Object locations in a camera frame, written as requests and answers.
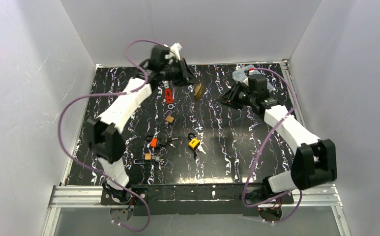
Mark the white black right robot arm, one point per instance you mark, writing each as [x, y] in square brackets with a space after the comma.
[314, 159]

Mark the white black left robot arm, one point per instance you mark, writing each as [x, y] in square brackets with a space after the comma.
[106, 140]

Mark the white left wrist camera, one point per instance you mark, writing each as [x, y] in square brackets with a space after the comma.
[174, 52]

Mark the small brass padlock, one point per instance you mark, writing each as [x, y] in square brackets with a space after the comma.
[169, 119]

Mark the red handled adjustable wrench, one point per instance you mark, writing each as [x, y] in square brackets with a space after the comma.
[168, 95]

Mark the long shackle orange padlock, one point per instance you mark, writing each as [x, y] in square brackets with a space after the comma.
[144, 158]

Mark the orange black padlock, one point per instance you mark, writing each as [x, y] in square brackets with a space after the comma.
[153, 141]

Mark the silver keys on ring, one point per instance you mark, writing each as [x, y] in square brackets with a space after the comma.
[200, 148]

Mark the clear plastic screw box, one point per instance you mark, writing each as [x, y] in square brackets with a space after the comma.
[241, 74]

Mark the yellow padlock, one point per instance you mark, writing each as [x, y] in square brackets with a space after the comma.
[194, 142]

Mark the large brass padlock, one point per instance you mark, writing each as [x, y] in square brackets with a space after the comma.
[198, 91]

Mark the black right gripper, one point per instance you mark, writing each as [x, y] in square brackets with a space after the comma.
[234, 96]

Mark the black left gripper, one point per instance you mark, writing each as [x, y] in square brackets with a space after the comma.
[182, 72]

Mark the black head keys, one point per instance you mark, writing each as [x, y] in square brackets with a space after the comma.
[168, 142]

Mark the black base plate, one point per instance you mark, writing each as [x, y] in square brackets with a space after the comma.
[190, 199]

